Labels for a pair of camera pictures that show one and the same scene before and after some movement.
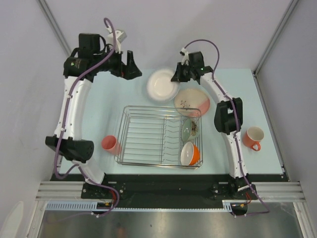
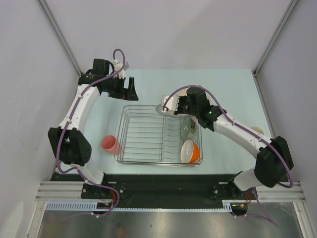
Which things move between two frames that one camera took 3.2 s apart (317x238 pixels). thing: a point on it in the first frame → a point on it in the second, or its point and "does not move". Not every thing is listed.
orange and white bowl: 190,153 does not move
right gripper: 178,76 → 179,110
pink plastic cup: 110,143 does not move
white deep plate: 160,88 → 168,113
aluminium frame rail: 270,191 does not move
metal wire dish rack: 151,136 does not move
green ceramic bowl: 190,130 does not move
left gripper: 128,71 → 129,93
